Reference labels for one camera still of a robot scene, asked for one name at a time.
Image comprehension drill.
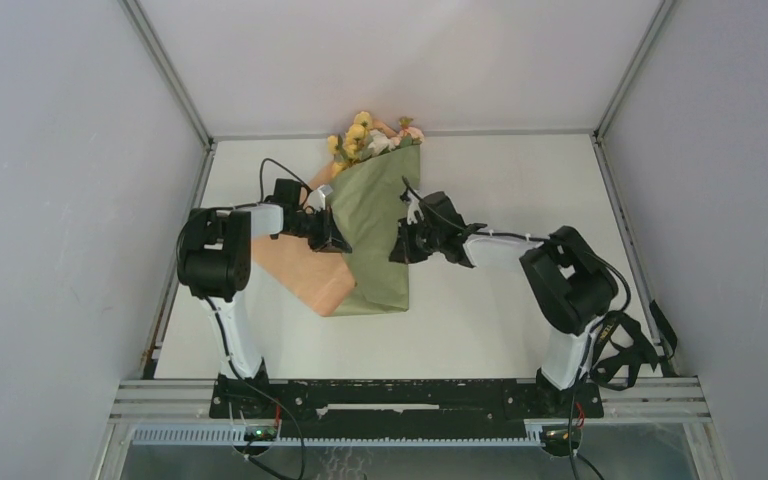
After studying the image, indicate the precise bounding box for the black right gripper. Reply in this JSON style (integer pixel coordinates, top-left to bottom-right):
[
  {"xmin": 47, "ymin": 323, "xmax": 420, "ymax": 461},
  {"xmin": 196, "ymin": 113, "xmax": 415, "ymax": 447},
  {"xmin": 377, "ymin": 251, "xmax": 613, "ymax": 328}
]
[{"xmin": 390, "ymin": 214, "xmax": 446, "ymax": 263}]

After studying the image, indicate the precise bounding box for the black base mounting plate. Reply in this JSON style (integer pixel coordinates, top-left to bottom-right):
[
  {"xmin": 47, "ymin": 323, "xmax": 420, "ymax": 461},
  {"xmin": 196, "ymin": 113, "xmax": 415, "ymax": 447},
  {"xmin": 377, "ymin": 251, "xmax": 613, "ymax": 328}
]
[{"xmin": 209, "ymin": 376, "xmax": 605, "ymax": 439}]

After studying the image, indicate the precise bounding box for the white cable duct strip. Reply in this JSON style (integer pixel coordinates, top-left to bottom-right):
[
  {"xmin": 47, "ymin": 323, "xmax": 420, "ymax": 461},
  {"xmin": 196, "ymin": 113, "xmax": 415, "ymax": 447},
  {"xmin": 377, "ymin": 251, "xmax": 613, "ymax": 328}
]
[{"xmin": 131, "ymin": 425, "xmax": 545, "ymax": 447}]

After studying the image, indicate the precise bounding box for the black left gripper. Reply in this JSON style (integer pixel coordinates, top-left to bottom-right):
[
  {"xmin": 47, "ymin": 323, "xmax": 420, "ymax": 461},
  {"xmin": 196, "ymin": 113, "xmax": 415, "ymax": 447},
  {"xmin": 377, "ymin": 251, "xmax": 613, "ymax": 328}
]
[{"xmin": 286, "ymin": 205, "xmax": 351, "ymax": 254}]

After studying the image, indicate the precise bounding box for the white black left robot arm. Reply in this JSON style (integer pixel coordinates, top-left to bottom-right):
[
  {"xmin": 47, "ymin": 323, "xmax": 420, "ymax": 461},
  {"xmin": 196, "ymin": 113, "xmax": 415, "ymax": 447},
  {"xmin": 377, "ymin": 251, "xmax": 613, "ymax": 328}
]
[{"xmin": 176, "ymin": 179, "xmax": 352, "ymax": 417}]

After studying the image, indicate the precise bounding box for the black strap lanyard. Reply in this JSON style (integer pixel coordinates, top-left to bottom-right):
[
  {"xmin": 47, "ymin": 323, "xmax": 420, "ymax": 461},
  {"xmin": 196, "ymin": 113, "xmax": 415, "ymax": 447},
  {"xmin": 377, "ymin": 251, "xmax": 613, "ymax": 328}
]
[{"xmin": 589, "ymin": 299, "xmax": 679, "ymax": 392}]

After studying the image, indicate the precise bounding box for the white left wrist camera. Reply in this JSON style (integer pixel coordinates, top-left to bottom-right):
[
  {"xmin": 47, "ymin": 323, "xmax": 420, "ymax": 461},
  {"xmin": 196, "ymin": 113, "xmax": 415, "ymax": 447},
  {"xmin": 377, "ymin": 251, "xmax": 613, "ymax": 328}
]
[{"xmin": 304, "ymin": 184, "xmax": 333, "ymax": 212}]

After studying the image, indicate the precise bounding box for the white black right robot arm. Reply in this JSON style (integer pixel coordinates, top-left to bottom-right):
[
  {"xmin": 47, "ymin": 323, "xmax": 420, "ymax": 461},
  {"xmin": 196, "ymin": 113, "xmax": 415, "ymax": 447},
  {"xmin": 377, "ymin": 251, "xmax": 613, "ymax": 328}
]
[{"xmin": 389, "ymin": 186, "xmax": 630, "ymax": 416}]

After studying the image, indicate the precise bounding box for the orange wrapping paper sheet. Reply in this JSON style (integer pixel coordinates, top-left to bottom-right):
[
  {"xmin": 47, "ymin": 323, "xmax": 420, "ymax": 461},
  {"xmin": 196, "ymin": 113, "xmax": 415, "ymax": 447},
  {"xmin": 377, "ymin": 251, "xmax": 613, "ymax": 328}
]
[{"xmin": 252, "ymin": 146, "xmax": 420, "ymax": 317}]

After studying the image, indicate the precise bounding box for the aluminium front frame rail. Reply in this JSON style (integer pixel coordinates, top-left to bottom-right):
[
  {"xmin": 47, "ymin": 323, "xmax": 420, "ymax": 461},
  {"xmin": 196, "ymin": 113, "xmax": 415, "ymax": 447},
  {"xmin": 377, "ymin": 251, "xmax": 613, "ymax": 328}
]
[{"xmin": 110, "ymin": 378, "xmax": 711, "ymax": 423}]

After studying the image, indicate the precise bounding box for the yellow fake flower bunch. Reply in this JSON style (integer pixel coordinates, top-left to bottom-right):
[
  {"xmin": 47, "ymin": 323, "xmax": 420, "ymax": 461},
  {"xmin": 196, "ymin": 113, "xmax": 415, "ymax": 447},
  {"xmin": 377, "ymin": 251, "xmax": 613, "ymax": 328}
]
[{"xmin": 326, "ymin": 111, "xmax": 373, "ymax": 177}]

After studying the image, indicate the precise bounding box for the peach white fake flower bunch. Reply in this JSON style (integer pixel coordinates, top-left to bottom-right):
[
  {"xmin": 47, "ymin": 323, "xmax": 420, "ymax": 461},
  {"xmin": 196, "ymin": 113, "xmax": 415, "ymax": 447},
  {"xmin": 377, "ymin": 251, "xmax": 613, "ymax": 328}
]
[{"xmin": 365, "ymin": 116, "xmax": 426, "ymax": 157}]

